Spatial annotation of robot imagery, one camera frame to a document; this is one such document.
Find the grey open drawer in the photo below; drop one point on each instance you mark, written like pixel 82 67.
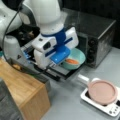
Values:
pixel 30 69

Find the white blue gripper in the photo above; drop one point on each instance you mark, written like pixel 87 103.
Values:
pixel 48 50

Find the silver toaster oven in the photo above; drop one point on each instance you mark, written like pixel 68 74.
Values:
pixel 95 34

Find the orange carrot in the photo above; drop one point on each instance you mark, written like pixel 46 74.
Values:
pixel 72 61

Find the pink frying pan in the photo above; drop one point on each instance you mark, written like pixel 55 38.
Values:
pixel 100 91

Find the white induction cooker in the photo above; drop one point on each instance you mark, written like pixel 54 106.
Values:
pixel 112 109

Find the wooden cabinet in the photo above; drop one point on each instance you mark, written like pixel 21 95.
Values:
pixel 29 94

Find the teal bowl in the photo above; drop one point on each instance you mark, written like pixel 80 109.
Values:
pixel 75 54

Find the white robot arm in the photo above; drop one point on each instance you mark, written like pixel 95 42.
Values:
pixel 46 15

